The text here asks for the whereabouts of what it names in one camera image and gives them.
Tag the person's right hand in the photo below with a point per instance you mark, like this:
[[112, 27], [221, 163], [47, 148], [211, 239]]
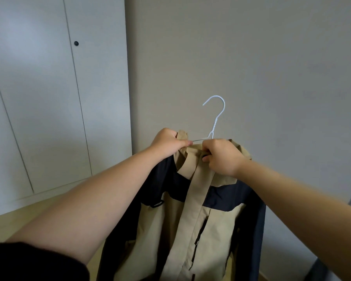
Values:
[[223, 158]]

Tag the tan and black jacket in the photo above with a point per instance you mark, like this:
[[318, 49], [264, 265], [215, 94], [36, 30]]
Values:
[[187, 231]]

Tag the person's left hand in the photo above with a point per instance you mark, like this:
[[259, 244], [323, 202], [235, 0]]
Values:
[[169, 143]]

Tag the white wardrobe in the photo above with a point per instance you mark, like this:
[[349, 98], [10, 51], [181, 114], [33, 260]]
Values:
[[47, 114]]

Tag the person's right forearm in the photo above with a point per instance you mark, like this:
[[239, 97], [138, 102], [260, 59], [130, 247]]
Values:
[[304, 219]]

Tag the person's left forearm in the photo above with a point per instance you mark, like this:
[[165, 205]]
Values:
[[93, 202]]

